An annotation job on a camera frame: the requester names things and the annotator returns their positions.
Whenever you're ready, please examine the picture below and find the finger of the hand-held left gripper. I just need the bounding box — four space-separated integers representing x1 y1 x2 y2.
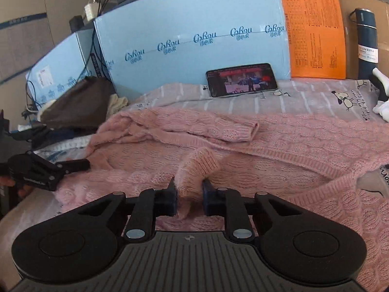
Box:
55 158 91 176

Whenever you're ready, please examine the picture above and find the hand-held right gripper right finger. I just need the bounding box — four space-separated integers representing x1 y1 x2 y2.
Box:
202 179 305 244

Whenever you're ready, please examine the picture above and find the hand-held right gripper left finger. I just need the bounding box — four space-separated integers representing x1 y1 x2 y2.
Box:
77 176 178 244

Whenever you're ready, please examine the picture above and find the pink knit sweater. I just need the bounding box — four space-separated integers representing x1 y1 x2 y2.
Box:
55 107 389 292

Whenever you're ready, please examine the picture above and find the person's left hand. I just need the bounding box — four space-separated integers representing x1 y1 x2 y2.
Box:
0 175 35 200

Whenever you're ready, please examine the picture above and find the white patterned cloth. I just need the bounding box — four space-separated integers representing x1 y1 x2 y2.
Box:
33 135 92 162

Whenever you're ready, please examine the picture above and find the brown cloth bag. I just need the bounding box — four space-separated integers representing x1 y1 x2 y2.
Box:
39 76 118 129

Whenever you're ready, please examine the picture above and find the cream cloth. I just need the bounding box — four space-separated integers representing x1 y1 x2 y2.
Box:
106 93 129 118

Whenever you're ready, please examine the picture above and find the light blue cardboard box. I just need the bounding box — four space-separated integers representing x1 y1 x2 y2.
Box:
93 0 293 99
25 32 93 110

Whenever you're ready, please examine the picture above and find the smartphone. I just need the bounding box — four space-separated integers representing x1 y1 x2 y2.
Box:
206 63 279 98

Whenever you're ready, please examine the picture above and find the grey striped printed bedsheet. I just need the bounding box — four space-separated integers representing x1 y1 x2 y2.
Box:
129 78 389 123

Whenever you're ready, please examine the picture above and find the grey printed cloth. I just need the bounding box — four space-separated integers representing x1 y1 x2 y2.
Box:
356 164 389 197

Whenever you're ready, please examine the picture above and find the orange printed sheet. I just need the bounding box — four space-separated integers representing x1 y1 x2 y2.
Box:
277 0 347 80

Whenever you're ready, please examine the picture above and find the white and black plush toy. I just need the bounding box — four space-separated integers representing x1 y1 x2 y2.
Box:
369 67 389 117

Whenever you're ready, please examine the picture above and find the dark blue vacuum bottle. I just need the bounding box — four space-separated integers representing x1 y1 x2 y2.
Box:
348 8 379 81

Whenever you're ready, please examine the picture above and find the brown cardboard box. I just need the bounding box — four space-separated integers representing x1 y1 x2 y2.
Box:
337 0 389 80

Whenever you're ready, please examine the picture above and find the blue cable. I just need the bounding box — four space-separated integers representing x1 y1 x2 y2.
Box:
21 79 41 119

